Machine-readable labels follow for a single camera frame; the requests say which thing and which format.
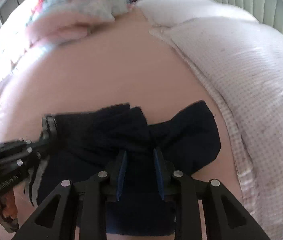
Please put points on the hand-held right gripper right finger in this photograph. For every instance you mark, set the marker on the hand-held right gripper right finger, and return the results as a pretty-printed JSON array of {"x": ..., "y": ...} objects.
[{"x": 158, "y": 172}]

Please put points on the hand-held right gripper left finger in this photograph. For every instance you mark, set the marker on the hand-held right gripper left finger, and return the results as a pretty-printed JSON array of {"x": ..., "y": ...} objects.
[{"x": 122, "y": 175}]

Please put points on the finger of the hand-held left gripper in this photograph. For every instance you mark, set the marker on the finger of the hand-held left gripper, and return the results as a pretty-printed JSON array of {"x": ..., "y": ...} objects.
[
  {"x": 49, "y": 127},
  {"x": 19, "y": 162}
]

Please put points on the dark navy garment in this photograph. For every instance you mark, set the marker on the dark navy garment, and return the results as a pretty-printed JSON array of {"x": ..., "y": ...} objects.
[{"x": 101, "y": 135}]

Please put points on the person's left hand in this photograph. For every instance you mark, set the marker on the person's left hand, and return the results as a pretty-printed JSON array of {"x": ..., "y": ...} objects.
[{"x": 10, "y": 208}]

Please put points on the pink bed sheet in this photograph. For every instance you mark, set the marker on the pink bed sheet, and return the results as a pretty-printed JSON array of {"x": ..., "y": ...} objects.
[{"x": 106, "y": 75}]

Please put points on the folded pink duvet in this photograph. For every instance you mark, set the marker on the folded pink duvet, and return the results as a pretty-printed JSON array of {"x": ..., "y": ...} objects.
[{"x": 59, "y": 28}]

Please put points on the pale tufted headboard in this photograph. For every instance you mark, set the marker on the pale tufted headboard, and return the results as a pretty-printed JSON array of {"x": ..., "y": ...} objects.
[{"x": 256, "y": 2}]

